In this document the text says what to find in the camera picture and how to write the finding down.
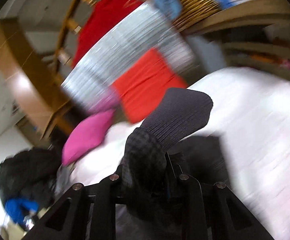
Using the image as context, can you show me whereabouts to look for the black quilted jacket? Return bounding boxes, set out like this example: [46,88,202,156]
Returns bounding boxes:
[120,87,232,221]

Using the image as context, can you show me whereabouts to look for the grey folded clothes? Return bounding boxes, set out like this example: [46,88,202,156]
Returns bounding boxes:
[54,165,73,199]

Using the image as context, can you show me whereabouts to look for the blue jacket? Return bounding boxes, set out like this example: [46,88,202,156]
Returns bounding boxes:
[4,198,39,225]

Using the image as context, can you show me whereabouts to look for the black puffer coat pile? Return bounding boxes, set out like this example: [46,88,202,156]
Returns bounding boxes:
[0,147,61,208]

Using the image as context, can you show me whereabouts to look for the magenta pillow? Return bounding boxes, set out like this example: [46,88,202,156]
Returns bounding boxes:
[62,109,114,165]

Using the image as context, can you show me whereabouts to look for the white bed blanket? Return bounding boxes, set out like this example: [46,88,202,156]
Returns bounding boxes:
[71,67,290,239]

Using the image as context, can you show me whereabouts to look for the red pillow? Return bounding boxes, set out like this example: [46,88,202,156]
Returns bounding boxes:
[112,48,187,124]

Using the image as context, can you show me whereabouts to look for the silver foil headboard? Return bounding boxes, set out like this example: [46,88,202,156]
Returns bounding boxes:
[61,2,195,115]

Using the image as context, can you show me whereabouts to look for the wooden side table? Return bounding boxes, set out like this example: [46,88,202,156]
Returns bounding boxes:
[183,0,290,81]

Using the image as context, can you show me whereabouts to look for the wicker basket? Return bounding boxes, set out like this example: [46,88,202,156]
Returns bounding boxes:
[173,0,221,31]

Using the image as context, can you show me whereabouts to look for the red blanket on railing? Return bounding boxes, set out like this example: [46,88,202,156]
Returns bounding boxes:
[72,0,142,68]

